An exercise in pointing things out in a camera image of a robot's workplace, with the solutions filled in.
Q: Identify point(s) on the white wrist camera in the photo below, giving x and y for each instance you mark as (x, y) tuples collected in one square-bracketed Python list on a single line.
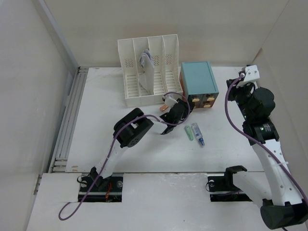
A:
[(169, 100), (251, 74)]

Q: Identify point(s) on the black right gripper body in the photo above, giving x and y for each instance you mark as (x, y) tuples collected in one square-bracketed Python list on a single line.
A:
[(241, 94)]

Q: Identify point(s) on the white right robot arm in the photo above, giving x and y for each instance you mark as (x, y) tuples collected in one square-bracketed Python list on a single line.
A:
[(287, 205)]

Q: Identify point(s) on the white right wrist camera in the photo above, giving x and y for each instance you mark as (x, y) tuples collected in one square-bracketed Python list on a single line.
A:
[(251, 74)]

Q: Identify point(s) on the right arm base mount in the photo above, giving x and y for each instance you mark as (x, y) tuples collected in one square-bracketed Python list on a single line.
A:
[(222, 189)]

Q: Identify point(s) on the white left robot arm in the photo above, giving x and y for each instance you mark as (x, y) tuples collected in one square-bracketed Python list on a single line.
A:
[(131, 129)]

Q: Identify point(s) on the white plastic file organizer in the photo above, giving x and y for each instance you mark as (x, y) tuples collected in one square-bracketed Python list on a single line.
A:
[(164, 51)]

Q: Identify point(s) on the aluminium frame rail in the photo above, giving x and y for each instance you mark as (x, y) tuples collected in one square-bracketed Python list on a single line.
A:
[(59, 155)]

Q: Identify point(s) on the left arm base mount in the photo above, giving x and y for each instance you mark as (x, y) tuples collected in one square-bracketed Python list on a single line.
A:
[(107, 190)]

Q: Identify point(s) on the green transparent tube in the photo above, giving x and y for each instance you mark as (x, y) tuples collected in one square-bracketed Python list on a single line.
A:
[(189, 133)]

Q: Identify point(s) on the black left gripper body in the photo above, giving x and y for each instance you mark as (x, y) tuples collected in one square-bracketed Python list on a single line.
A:
[(185, 113)]

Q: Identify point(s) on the clear blue glue bottle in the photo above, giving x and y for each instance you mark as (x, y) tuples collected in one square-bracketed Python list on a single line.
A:
[(197, 132)]

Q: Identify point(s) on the teal orange drawer box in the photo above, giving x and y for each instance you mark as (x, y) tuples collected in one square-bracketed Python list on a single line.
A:
[(198, 83)]

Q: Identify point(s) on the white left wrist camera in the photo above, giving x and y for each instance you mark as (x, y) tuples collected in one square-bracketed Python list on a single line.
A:
[(169, 100)]

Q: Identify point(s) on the white spiral bound manual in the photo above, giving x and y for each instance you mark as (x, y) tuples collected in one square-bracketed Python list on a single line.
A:
[(146, 79)]

